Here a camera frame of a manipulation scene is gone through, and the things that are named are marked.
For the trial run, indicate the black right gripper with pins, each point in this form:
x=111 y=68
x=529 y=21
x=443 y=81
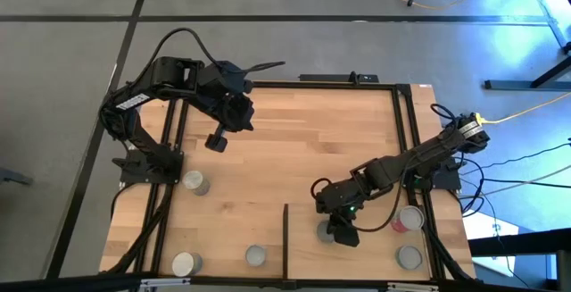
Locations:
x=343 y=198

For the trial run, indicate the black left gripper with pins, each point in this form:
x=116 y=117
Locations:
x=234 y=113

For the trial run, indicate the small yellow green can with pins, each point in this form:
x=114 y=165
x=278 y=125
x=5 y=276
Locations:
x=323 y=233

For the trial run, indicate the blue cherries can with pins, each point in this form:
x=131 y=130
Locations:
x=193 y=179
x=185 y=264

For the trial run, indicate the red can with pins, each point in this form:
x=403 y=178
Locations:
x=410 y=218

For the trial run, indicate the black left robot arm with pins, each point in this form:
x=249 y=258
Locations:
x=171 y=73

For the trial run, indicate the teal green can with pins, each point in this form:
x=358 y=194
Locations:
x=409 y=257

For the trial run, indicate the orange and white can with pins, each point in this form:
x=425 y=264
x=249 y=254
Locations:
x=255 y=255

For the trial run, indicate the black power strip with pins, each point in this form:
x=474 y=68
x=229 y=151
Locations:
x=330 y=78

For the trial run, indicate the grey chair foot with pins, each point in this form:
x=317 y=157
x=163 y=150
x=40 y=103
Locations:
x=13 y=177

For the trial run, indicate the black stand foot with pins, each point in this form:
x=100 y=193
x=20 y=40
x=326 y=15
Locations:
x=513 y=85

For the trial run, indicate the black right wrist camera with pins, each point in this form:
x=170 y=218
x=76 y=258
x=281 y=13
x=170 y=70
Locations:
x=323 y=202

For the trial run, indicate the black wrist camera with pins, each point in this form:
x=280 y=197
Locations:
x=236 y=80
x=323 y=202

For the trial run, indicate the black metal shelf end frame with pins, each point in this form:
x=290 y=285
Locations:
x=285 y=238

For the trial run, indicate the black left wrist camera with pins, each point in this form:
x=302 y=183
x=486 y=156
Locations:
x=236 y=80

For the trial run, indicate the silver metal bracket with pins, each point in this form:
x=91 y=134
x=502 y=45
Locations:
x=165 y=283
x=410 y=287

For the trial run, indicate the black aluminium table frame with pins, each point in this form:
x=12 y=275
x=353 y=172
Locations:
x=312 y=85

